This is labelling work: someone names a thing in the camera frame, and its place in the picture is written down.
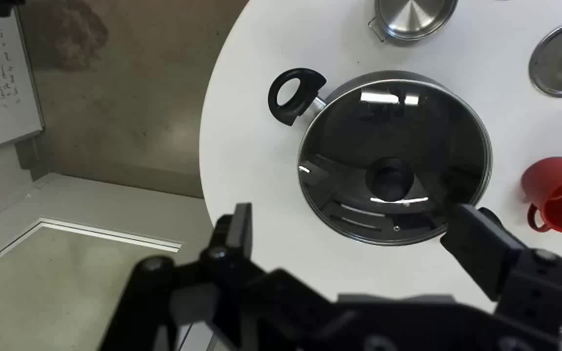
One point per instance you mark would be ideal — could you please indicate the shallow silver steel pot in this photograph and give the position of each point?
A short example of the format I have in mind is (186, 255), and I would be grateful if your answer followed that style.
(419, 17)

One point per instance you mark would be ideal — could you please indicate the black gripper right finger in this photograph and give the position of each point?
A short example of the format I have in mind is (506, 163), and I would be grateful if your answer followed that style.
(483, 255)

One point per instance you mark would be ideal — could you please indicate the black cooking pot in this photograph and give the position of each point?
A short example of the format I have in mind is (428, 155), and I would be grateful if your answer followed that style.
(282, 112)

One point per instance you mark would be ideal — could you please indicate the red cup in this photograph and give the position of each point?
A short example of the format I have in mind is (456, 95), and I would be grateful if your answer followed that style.
(555, 182)

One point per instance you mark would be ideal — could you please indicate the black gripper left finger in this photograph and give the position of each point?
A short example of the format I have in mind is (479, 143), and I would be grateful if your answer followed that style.
(151, 299)

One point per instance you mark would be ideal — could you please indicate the glass lid with black knob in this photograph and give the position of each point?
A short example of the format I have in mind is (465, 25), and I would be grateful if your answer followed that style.
(391, 179)

